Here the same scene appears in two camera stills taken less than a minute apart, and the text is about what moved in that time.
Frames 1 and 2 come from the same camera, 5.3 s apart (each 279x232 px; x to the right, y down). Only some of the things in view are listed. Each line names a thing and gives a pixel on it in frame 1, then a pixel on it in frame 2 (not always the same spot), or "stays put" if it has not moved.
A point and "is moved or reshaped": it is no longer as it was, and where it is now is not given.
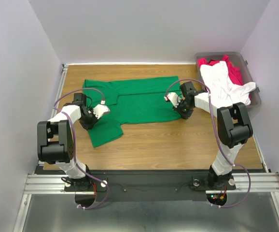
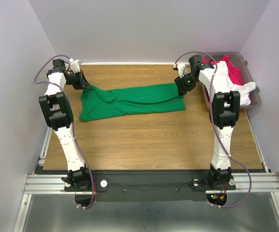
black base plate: [148, 185] stays put
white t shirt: [225, 92] stays put
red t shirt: [233, 73] stays put
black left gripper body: [88, 121] to [74, 79]
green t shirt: [130, 100] is moved or reshaped
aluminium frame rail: [54, 184] stays put
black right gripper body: [183, 109] to [187, 81]
